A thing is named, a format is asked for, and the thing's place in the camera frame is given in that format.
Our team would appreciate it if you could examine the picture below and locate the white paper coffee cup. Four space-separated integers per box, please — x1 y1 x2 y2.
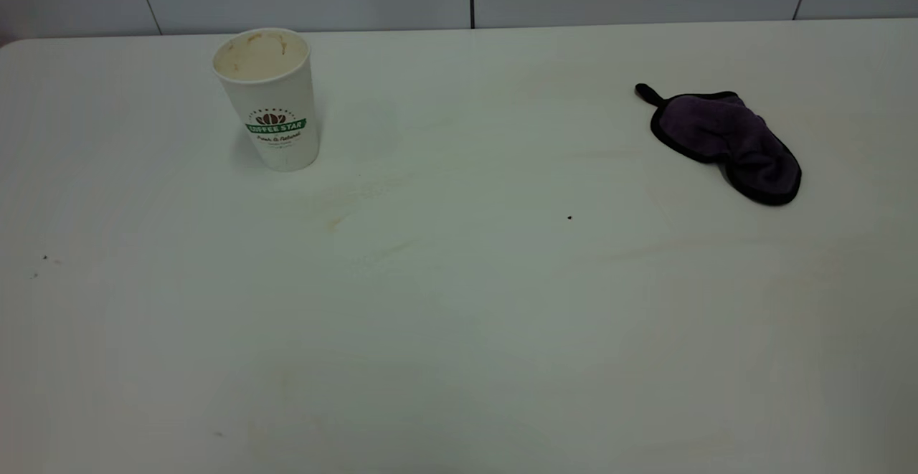
212 28 321 173

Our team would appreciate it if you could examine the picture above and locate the purple cloth with black trim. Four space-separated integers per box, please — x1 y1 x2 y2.
635 83 803 207

